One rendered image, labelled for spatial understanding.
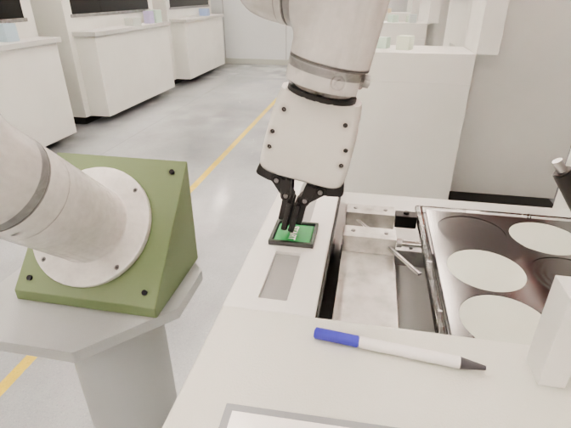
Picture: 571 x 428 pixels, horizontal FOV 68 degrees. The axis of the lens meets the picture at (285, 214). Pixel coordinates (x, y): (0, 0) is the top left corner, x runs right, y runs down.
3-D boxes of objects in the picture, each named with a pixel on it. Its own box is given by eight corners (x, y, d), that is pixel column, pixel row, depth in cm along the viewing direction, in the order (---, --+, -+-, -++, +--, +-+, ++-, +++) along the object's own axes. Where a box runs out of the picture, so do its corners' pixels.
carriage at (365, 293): (390, 233, 77) (392, 218, 76) (398, 402, 45) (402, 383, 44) (345, 228, 78) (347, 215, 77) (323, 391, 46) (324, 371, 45)
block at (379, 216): (392, 221, 75) (394, 205, 74) (392, 230, 72) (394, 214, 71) (346, 216, 76) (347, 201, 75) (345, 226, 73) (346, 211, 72)
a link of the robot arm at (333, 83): (374, 65, 48) (365, 92, 49) (297, 47, 48) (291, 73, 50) (372, 79, 40) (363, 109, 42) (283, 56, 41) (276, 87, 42)
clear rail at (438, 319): (421, 211, 76) (422, 204, 76) (454, 375, 44) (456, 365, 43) (413, 210, 77) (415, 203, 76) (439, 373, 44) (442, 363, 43)
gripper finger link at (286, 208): (302, 173, 52) (290, 220, 56) (276, 166, 53) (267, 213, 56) (297, 183, 50) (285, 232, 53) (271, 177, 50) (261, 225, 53)
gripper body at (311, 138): (372, 87, 48) (345, 175, 54) (285, 64, 49) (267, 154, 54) (370, 101, 42) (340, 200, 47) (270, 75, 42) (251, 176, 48)
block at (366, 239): (393, 244, 68) (396, 228, 67) (394, 256, 65) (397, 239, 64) (343, 239, 69) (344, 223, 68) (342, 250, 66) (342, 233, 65)
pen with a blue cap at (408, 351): (486, 358, 34) (316, 324, 38) (488, 368, 33) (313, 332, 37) (483, 368, 35) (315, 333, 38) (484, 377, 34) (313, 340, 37)
